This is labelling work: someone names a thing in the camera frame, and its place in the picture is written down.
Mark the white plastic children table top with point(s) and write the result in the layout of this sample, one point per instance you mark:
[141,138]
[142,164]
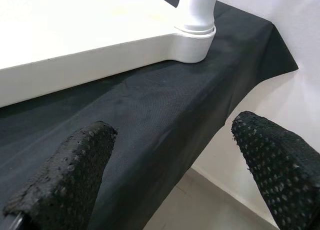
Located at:
[75,52]

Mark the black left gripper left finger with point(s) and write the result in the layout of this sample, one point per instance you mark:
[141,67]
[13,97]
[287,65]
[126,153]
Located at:
[65,180]

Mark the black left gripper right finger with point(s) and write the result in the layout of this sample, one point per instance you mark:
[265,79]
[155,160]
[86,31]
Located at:
[282,170]

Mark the white plastic table leg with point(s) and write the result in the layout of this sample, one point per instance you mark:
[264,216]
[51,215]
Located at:
[197,9]

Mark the black table cloth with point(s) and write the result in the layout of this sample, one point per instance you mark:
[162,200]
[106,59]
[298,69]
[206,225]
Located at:
[162,114]

